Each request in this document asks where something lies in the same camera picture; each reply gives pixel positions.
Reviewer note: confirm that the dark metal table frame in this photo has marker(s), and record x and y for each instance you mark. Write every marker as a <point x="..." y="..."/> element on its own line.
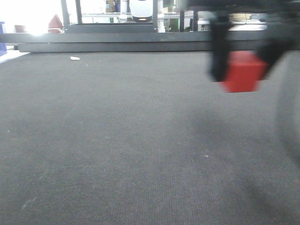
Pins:
<point x="102" y="16"/>

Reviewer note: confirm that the white paper scrap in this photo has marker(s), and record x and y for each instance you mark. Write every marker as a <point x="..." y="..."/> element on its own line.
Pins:
<point x="74" y="58"/>

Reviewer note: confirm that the red bag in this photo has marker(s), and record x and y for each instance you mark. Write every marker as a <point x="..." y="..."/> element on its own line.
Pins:
<point x="55" y="25"/>

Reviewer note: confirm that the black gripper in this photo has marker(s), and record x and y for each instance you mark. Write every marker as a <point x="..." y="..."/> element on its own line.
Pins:
<point x="282" y="34"/>

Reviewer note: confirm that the red magnetic cube block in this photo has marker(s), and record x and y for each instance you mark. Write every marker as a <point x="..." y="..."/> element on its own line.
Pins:
<point x="245" y="70"/>

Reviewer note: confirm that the white humanoid robot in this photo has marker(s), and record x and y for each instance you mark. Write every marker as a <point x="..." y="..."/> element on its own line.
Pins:
<point x="143" y="11"/>

